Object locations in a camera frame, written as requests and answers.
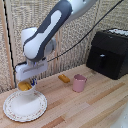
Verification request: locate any white floral rimmed plate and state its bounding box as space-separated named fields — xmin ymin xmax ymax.
xmin=2 ymin=88 xmax=49 ymax=123

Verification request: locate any yellow hot dog bun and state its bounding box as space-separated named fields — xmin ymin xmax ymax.
xmin=57 ymin=73 xmax=71 ymax=84

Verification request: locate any white bowl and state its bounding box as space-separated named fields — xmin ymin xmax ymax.
xmin=18 ymin=83 xmax=38 ymax=100

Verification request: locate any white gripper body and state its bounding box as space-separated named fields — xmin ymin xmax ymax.
xmin=14 ymin=57 xmax=49 ymax=82

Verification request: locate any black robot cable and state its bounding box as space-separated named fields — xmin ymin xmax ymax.
xmin=46 ymin=0 xmax=125 ymax=63

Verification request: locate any black vertical cable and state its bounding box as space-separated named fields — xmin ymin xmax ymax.
xmin=2 ymin=0 xmax=18 ymax=88

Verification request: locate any black toaster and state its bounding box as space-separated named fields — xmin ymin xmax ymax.
xmin=85 ymin=28 xmax=128 ymax=81

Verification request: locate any pink cup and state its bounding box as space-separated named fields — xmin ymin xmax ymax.
xmin=72 ymin=73 xmax=88 ymax=94

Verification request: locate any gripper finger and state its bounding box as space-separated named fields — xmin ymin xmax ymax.
xmin=33 ymin=77 xmax=38 ymax=87
xmin=30 ymin=78 xmax=35 ymax=86

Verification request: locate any yellow hot dog in bowl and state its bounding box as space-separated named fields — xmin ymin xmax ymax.
xmin=17 ymin=81 xmax=33 ymax=92

